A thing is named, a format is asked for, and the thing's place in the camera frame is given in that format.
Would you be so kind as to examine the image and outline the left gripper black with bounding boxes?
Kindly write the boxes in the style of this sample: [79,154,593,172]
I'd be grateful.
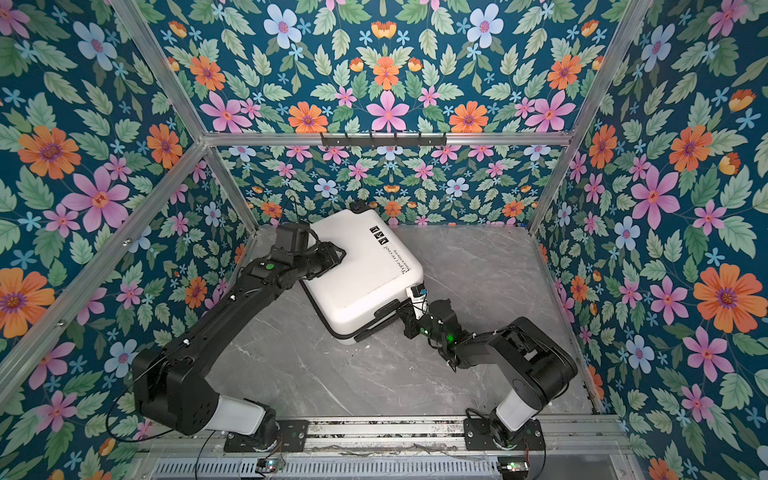
[293,240,348,281]

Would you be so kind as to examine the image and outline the white hard-shell suitcase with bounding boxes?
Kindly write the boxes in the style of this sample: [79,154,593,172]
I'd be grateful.
[301,208,424,345]

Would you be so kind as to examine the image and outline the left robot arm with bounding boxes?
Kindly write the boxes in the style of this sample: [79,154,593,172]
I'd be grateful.
[132,223,346,450]

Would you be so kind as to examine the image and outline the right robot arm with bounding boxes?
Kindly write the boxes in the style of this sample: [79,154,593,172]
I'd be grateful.
[397,300,578,449]

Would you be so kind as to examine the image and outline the black hook rack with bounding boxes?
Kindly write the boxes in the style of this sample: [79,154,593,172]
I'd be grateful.
[320,133,448,148]

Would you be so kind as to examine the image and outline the white vent grille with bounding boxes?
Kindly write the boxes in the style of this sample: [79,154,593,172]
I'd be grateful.
[151,457,501,479]

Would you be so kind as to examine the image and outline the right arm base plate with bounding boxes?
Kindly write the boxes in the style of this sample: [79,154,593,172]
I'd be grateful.
[463,417,545,451]

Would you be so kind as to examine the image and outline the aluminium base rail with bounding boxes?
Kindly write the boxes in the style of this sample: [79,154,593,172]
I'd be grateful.
[139,415,631,460]

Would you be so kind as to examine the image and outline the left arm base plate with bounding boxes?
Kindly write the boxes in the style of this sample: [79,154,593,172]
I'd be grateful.
[223,420,310,453]

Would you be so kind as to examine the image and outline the aluminium frame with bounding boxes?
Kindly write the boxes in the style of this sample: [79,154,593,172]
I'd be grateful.
[1,1,650,406]

